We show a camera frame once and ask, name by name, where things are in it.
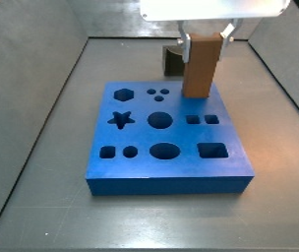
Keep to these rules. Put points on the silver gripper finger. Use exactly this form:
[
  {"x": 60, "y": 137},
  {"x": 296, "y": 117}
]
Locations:
[
  {"x": 229, "y": 32},
  {"x": 183, "y": 41}
]

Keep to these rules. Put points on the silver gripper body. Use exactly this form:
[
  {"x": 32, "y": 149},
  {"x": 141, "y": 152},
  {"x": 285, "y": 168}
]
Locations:
[{"x": 179, "y": 10}]

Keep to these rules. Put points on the brown arch-shaped block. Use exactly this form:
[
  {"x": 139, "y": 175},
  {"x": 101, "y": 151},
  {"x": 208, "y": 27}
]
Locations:
[{"x": 204, "y": 56}]

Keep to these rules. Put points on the blue shape-sorter board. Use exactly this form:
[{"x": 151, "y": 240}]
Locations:
[{"x": 165, "y": 144}]

